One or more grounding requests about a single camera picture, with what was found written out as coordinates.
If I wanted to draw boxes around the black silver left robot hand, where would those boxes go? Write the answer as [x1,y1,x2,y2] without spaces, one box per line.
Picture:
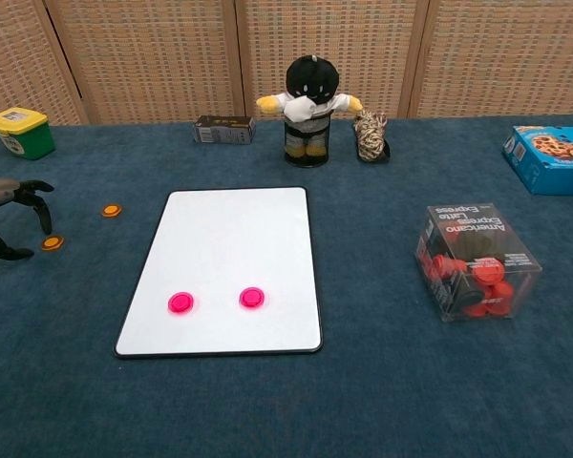
[0,178,56,261]

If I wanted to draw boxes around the pink round magnet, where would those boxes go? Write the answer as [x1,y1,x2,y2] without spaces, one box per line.
[239,286,267,310]
[167,291,196,315]

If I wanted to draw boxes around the yellow lid green container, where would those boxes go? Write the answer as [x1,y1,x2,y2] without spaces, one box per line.
[0,107,57,161]

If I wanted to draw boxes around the woven bamboo folding screen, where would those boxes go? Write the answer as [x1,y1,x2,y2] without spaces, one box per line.
[0,0,573,128]

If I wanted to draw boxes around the small black cardboard box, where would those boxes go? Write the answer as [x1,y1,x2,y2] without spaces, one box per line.
[192,114,258,145]

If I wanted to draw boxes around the white magnetic board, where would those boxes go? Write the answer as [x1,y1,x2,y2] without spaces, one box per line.
[113,186,324,359]

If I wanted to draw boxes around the black mesh pen holder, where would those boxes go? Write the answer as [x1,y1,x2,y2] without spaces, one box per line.
[283,112,329,169]

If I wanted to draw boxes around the black head plush doll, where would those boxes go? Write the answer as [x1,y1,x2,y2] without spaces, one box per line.
[256,54,365,157]

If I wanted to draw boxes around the blue carpet tablecloth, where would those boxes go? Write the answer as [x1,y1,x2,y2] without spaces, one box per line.
[0,114,573,458]

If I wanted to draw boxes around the clear coffee capsule box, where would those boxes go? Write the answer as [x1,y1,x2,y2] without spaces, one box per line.
[414,201,543,323]

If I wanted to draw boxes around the blue cookie box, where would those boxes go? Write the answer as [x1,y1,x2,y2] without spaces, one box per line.
[500,125,573,197]

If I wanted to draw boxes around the braided rope bundle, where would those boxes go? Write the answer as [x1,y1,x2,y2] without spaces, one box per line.
[351,108,389,164]

